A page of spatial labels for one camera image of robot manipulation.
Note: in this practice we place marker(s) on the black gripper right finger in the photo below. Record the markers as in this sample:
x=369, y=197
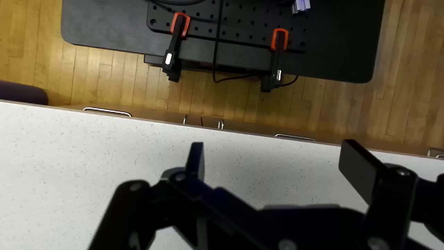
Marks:
x=369, y=175

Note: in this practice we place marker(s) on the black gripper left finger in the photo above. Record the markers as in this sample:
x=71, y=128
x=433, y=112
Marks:
x=153, y=208

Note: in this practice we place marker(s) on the orange black bar clamp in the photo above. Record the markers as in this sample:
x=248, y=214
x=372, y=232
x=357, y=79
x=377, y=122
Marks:
x=279, y=41
x=175, y=50

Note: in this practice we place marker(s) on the dark purple seat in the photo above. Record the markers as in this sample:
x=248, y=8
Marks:
x=21, y=91

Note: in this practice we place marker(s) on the white paper tag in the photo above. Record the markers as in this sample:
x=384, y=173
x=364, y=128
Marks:
x=301, y=5

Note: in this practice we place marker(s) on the black robot cart platform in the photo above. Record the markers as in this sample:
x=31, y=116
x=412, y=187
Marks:
x=111, y=28

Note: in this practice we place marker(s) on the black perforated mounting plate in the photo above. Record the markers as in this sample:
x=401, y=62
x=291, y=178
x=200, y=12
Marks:
x=240, y=22

